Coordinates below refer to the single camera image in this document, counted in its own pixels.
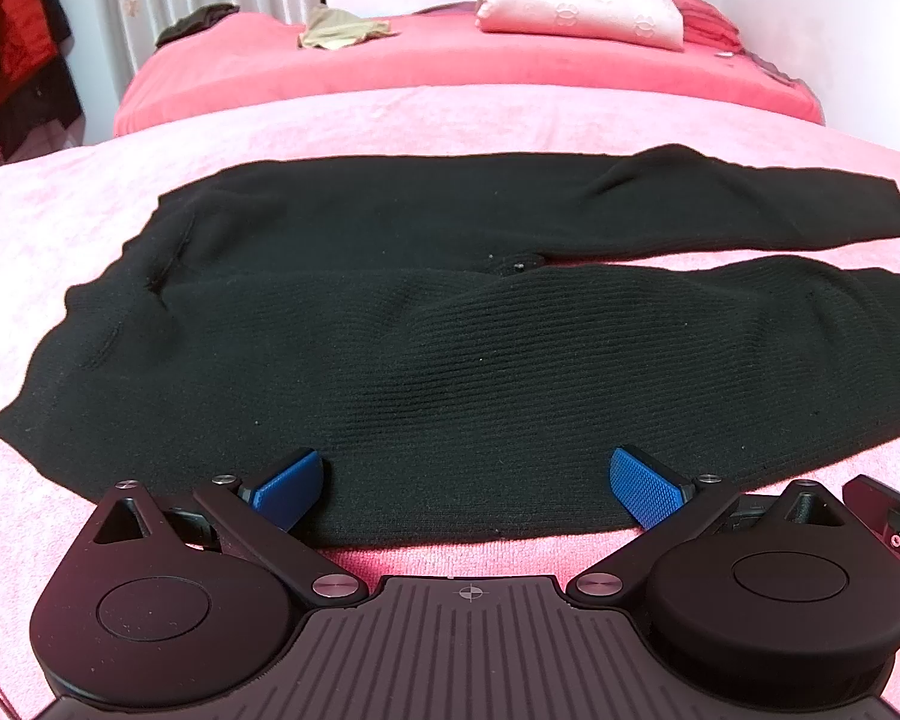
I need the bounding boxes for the beige garment on bed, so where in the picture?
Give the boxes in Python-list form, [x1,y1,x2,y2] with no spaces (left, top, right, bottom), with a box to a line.
[297,5,397,50]

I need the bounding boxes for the hanging clothes rack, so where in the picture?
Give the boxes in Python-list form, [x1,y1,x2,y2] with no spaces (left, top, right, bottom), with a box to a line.
[0,0,82,163]

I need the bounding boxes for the pink blanket on near bed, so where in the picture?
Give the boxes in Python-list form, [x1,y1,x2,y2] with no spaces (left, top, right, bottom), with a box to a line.
[0,86,900,718]

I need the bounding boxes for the black knit pants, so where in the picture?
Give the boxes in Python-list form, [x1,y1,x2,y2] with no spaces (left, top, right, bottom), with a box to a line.
[0,145,900,548]

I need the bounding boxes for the dark garment on bed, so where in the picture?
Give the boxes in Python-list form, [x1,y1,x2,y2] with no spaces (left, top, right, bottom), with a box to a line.
[155,4,240,49]

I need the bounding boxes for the pink far bed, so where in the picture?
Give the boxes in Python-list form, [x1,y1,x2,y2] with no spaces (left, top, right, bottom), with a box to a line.
[113,10,824,137]

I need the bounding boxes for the folded red cloth stack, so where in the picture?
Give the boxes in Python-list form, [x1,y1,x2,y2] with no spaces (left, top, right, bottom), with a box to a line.
[671,0,745,54]

